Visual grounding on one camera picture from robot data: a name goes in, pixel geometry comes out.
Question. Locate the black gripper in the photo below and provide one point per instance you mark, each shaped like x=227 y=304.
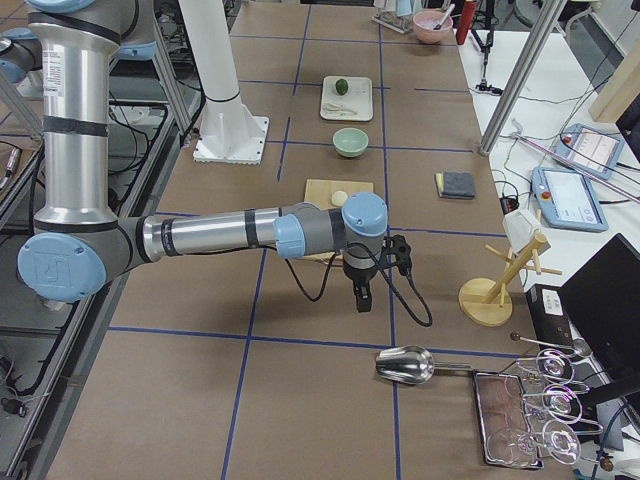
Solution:
x=359 y=275

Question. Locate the beige plastic spoon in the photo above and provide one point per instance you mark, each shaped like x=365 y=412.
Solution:
x=338 y=108

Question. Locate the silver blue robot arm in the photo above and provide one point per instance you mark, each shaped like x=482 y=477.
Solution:
x=80 y=244

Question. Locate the white steamed bun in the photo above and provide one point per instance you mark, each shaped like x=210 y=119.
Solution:
x=338 y=198

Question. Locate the mint green bowl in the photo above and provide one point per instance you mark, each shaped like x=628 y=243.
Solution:
x=350 y=142

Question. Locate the pink bowl with ice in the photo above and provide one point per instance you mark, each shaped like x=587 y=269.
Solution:
x=429 y=28

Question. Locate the metal scoop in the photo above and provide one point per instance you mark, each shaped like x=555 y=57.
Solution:
x=413 y=365

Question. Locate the bamboo cutting board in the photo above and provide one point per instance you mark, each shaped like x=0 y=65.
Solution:
x=319 y=191

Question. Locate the wooden mug tree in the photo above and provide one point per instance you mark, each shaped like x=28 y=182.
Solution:
x=487 y=302

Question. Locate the grey yellow folded cloth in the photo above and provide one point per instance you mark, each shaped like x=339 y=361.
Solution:
x=455 y=185

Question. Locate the white paper cup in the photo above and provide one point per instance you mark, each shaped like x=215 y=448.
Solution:
x=520 y=227

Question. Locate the white bear tray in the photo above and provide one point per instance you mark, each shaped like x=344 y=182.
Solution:
x=359 y=97

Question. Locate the green avocado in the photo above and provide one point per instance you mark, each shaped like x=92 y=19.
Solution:
x=341 y=86

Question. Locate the wine glass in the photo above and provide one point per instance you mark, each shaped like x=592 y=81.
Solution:
x=553 y=366

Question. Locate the dark rectangular tray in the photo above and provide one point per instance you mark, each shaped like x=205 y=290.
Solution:
x=499 y=408

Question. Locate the lower teach pendant tablet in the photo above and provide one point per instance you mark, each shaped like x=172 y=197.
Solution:
x=567 y=200

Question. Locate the teach pendant tablet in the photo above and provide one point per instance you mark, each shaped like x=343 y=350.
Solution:
x=567 y=200
x=590 y=149

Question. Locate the upper teach pendant tablet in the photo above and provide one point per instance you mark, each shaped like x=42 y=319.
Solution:
x=590 y=149

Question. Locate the red cylinder bottle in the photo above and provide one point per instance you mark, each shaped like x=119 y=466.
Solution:
x=466 y=20

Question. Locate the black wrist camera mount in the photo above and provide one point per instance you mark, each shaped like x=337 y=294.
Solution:
x=396 y=253

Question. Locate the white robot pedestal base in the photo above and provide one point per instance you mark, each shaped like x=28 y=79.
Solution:
x=228 y=132

